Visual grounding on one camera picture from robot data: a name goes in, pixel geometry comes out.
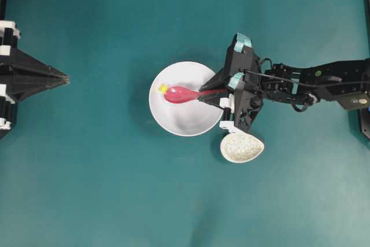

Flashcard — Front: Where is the white round bowl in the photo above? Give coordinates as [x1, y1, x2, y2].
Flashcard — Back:
[149, 61, 223, 137]

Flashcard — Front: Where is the red plastic spoon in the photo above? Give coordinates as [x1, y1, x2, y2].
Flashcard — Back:
[163, 86, 227, 104]

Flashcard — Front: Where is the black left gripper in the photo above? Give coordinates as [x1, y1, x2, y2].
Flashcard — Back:
[1, 20, 69, 139]

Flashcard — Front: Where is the white egg-shaped spoon rest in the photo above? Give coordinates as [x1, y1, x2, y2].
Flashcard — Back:
[220, 133, 265, 163]

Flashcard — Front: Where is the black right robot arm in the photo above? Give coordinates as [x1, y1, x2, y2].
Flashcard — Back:
[199, 33, 369, 135]

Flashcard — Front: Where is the yellow hexagonal prism block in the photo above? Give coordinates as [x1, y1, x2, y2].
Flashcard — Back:
[158, 84, 169, 94]

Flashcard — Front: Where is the black thin cable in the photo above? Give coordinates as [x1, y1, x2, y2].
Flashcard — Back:
[241, 58, 316, 113]

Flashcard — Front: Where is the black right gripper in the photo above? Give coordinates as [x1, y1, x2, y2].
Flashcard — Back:
[198, 33, 263, 133]

